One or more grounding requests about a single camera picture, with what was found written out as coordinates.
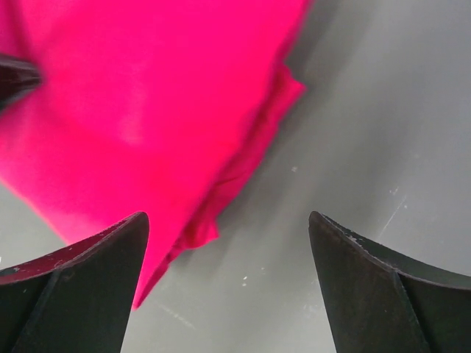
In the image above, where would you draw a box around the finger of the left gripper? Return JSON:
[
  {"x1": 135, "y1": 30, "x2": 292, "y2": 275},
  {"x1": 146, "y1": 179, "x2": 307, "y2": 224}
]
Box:
[{"x1": 0, "y1": 53, "x2": 42, "y2": 110}]

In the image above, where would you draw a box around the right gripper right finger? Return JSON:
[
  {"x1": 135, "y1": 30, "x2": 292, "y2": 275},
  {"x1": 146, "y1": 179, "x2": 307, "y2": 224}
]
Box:
[{"x1": 309, "y1": 212, "x2": 470, "y2": 353}]

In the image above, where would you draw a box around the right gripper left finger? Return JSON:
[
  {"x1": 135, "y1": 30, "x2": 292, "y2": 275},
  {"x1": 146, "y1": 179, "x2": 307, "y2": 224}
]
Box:
[{"x1": 1, "y1": 212, "x2": 149, "y2": 353}]

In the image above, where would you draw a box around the magenta t shirt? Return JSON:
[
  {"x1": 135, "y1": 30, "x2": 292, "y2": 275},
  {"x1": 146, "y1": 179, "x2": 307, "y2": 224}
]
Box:
[{"x1": 1, "y1": 1, "x2": 310, "y2": 307}]

